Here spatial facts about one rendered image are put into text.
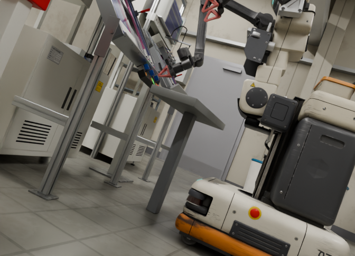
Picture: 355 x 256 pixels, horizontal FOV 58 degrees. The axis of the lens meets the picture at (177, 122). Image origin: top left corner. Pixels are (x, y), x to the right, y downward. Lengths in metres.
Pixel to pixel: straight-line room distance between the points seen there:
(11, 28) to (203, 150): 5.02
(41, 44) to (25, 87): 0.20
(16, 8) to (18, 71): 0.49
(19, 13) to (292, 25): 1.18
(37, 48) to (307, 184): 1.26
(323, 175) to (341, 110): 0.27
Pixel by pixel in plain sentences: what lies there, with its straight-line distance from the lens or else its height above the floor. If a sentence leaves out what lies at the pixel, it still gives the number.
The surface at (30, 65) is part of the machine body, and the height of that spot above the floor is 0.46.
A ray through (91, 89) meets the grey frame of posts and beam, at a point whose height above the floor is 0.46.
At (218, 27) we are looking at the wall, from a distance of 6.58.
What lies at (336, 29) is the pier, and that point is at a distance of 6.04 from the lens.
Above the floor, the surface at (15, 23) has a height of 0.54.
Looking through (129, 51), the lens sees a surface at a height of 0.70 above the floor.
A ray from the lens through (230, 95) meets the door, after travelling 5.95.
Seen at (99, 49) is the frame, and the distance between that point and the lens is 1.35.
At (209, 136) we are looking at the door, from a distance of 5.87.
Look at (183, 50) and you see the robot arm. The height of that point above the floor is 0.90.
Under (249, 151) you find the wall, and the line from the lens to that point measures 5.74.
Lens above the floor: 0.38
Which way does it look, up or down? 4 degrees up
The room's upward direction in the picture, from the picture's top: 22 degrees clockwise
